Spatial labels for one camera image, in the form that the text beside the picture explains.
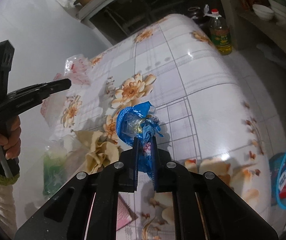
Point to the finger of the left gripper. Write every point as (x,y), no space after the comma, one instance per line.
(44,90)

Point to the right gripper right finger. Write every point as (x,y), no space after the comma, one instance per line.
(204,206)

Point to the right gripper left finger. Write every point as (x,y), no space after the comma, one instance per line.
(86,206)

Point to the clear pink flower wrapper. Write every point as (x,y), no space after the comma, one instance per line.
(76,69)

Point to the blue wrapper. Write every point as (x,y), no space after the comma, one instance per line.
(139,122)

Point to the left forearm fleece sleeve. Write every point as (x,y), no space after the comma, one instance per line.
(7,207)

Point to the left hand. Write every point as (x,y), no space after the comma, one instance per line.
(12,144)

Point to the pink cloth pad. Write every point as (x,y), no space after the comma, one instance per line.
(126,210)

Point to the green plastic jar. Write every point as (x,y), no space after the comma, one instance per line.
(54,173)

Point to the beige crumpled cloth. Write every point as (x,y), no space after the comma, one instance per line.
(100,153)

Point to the floral plastic tablecloth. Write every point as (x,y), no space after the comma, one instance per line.
(206,121)

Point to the cooking oil bottle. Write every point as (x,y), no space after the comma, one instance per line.
(219,31)

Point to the stacked white bowls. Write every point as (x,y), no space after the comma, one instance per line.
(276,10)

